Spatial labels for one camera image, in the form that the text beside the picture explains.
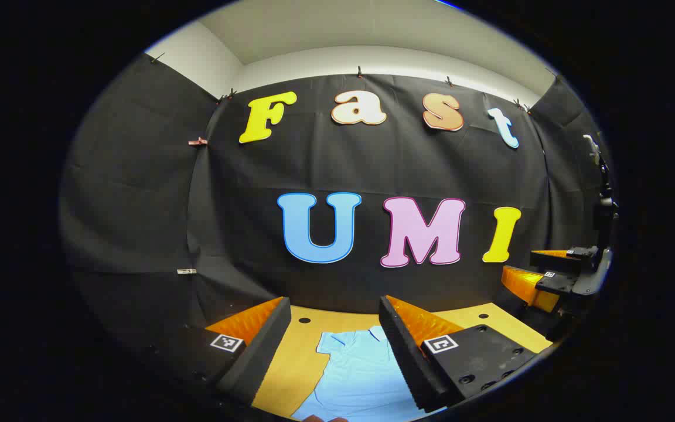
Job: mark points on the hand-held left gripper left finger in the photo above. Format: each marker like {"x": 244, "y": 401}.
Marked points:
{"x": 261, "y": 351}

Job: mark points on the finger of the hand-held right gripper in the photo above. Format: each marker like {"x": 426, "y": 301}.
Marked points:
{"x": 525, "y": 284}
{"x": 560, "y": 261}

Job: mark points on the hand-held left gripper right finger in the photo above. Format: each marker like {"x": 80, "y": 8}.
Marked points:
{"x": 408, "y": 363}

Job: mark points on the light blue T-shirt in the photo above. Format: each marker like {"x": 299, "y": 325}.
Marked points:
{"x": 361, "y": 375}

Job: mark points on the black backdrop cloth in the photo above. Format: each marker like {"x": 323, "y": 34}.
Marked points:
{"x": 314, "y": 158}

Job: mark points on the small red backdrop clip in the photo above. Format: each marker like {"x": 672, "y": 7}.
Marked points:
{"x": 197, "y": 141}

